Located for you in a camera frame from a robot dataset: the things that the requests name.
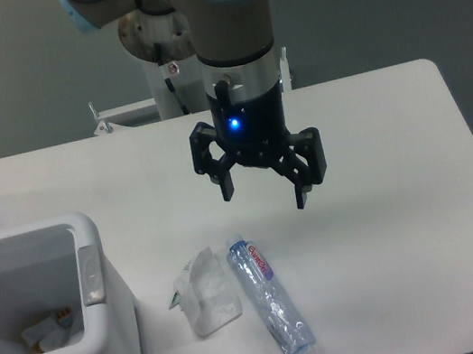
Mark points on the clear plastic wrapper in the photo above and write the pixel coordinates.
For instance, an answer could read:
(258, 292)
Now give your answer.
(205, 295)

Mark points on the white trash can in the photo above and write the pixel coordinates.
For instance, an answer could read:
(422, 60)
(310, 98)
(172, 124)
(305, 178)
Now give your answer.
(58, 263)

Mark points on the trash pieces inside can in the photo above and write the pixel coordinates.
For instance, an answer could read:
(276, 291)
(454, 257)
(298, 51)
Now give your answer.
(60, 329)

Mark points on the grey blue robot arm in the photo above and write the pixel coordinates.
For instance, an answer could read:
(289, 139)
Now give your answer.
(233, 41)

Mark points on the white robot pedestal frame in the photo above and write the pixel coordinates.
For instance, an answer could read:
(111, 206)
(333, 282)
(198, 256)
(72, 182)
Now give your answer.
(176, 89)

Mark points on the crushed clear plastic bottle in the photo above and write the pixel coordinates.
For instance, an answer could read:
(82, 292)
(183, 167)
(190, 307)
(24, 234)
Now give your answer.
(274, 306)

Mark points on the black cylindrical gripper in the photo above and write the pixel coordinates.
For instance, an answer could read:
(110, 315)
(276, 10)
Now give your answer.
(253, 133)

